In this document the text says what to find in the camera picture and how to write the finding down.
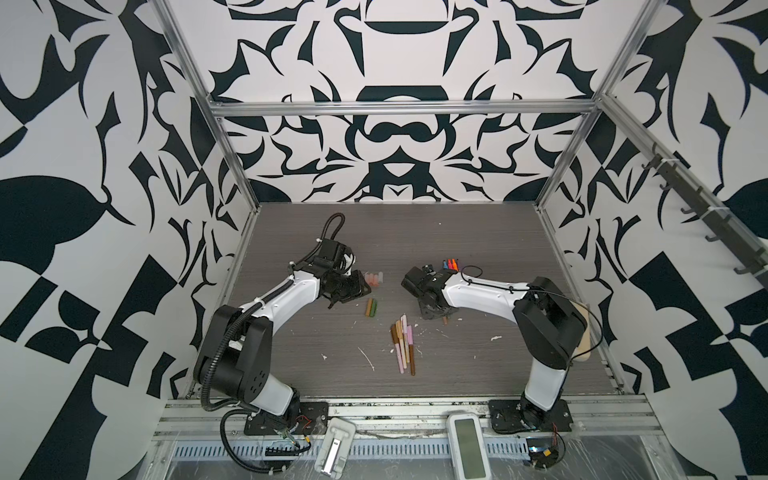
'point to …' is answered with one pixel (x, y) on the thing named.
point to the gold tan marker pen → (399, 331)
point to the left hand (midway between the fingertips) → (368, 285)
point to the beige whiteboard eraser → (584, 351)
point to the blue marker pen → (445, 264)
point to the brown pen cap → (368, 307)
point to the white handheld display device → (467, 445)
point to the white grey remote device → (335, 447)
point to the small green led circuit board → (543, 451)
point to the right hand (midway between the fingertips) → (436, 307)
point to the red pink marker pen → (449, 264)
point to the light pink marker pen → (405, 337)
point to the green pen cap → (374, 307)
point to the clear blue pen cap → (380, 277)
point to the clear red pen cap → (375, 280)
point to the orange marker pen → (454, 264)
